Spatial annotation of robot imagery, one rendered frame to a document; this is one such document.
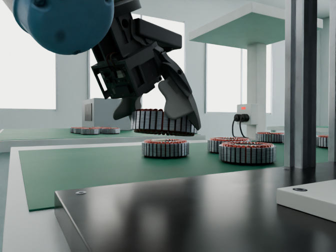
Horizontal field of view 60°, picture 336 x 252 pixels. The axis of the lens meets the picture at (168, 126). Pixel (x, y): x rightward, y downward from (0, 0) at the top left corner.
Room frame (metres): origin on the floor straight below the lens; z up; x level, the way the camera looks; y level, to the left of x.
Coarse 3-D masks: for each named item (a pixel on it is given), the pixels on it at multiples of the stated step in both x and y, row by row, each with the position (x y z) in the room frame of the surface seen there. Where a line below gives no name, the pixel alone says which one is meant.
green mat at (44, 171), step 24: (192, 144) 1.00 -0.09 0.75; (24, 168) 0.50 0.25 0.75; (48, 168) 0.50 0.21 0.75; (72, 168) 0.50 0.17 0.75; (96, 168) 0.50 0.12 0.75; (120, 168) 0.50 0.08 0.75; (144, 168) 0.50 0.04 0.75; (168, 168) 0.50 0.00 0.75; (192, 168) 0.50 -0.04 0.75; (216, 168) 0.50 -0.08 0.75; (240, 168) 0.50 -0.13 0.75; (48, 192) 0.34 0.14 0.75
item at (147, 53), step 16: (128, 16) 0.40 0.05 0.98; (112, 32) 0.38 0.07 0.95; (128, 32) 0.40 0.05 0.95; (96, 48) 0.39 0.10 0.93; (112, 48) 0.40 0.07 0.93; (128, 48) 0.40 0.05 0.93; (144, 48) 0.40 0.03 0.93; (160, 48) 0.42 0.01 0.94; (96, 64) 0.41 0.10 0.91; (112, 64) 0.38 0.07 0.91; (128, 64) 0.37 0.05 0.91; (144, 64) 0.40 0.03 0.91; (160, 64) 0.42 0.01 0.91; (96, 80) 0.42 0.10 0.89; (112, 80) 0.40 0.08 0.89; (128, 80) 0.39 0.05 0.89; (144, 80) 0.40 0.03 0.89; (160, 80) 0.45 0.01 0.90; (112, 96) 0.42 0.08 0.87; (128, 96) 0.40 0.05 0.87
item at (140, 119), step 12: (156, 108) 0.44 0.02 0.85; (132, 120) 0.46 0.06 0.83; (144, 120) 0.44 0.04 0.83; (156, 120) 0.44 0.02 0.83; (168, 120) 0.44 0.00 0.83; (180, 120) 0.44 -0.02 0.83; (144, 132) 0.50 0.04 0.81; (156, 132) 0.52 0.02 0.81; (168, 132) 0.44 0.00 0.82; (180, 132) 0.44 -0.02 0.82; (192, 132) 0.46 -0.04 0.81
